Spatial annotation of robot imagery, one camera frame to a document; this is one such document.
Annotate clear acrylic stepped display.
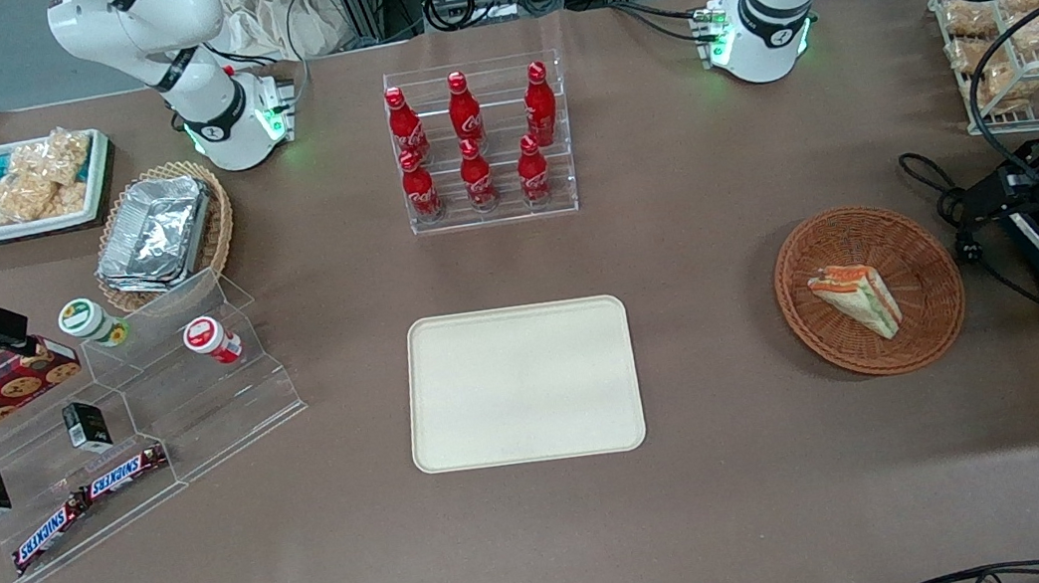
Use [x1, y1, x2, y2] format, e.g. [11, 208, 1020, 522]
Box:
[0, 256, 327, 583]

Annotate green lid cup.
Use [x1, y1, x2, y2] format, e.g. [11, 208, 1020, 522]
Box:
[55, 292, 132, 355]

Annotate red lid cup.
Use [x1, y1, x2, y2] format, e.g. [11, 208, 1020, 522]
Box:
[180, 310, 246, 370]

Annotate white rectangular snack bin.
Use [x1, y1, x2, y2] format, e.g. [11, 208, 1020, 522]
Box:
[0, 126, 122, 245]

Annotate clear acrylic bottle rack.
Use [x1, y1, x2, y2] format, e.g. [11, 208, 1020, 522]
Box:
[380, 49, 581, 239]

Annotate beige rectangular tray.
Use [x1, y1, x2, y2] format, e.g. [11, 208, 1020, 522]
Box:
[394, 291, 651, 480]

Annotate black power cable with plug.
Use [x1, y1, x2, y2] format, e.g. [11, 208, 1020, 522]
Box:
[897, 135, 1039, 326]

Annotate bagged rice crackers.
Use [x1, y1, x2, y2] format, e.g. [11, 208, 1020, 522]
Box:
[0, 124, 104, 227]

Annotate triangular sandwich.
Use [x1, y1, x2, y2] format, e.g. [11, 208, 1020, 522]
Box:
[804, 256, 907, 351]

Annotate red cola bottle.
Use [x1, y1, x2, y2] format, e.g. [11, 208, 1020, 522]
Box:
[444, 68, 489, 151]
[396, 145, 446, 226]
[456, 134, 502, 215]
[519, 59, 561, 146]
[382, 83, 432, 164]
[514, 131, 555, 208]

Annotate oval wicker basket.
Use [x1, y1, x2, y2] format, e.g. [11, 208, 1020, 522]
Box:
[82, 154, 244, 318]

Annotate round brown wicker basket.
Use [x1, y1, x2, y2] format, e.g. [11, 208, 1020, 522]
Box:
[764, 192, 975, 390]

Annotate beige cloth bag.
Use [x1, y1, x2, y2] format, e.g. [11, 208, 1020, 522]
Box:
[214, 0, 360, 72]

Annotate stacked foil containers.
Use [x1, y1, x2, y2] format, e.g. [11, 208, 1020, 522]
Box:
[86, 171, 224, 300]

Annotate snickers bar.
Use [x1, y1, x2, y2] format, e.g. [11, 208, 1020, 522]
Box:
[77, 442, 174, 503]
[4, 490, 101, 578]

